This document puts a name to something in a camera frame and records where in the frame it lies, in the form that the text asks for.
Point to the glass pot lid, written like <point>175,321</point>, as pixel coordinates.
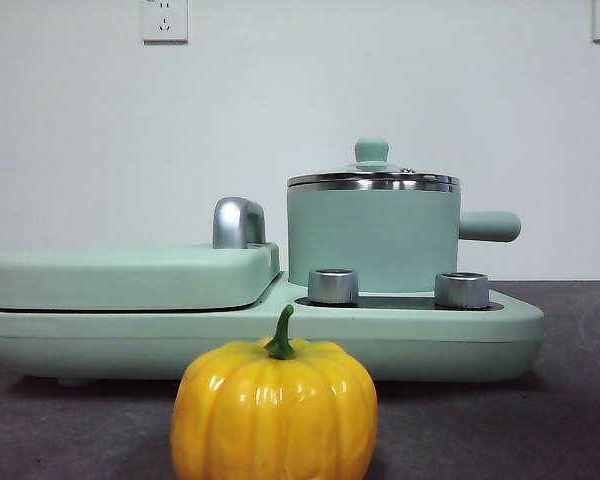
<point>372,150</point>

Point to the yellow pumpkin with green stem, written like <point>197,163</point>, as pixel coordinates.
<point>275,415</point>

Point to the silver control knob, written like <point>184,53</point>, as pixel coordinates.
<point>332,287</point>
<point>461,291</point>

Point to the green breakfast machine base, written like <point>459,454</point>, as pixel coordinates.
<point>430,345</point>

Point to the green hinged griddle cover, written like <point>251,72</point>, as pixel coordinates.
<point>130,280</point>

